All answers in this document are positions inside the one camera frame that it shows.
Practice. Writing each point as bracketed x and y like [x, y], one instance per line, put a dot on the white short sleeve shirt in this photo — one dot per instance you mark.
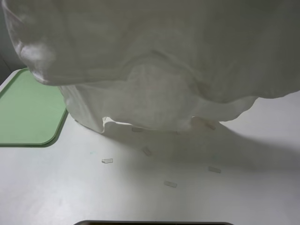
[156, 64]

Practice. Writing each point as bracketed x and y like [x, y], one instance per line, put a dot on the green plastic tray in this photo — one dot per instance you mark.
[31, 114]

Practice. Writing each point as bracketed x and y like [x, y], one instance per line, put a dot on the clear tape piece centre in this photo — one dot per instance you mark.
[147, 151]

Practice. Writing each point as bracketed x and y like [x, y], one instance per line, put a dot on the clear tape piece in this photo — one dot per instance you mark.
[213, 169]
[107, 161]
[170, 184]
[147, 151]

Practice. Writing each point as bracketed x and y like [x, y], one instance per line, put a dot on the clear tape piece near left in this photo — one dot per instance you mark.
[107, 161]

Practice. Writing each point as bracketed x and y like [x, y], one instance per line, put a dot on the clear tape piece near middle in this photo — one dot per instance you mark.
[170, 184]

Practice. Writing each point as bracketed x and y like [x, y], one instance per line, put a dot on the clear tape piece near right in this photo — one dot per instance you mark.
[213, 169]

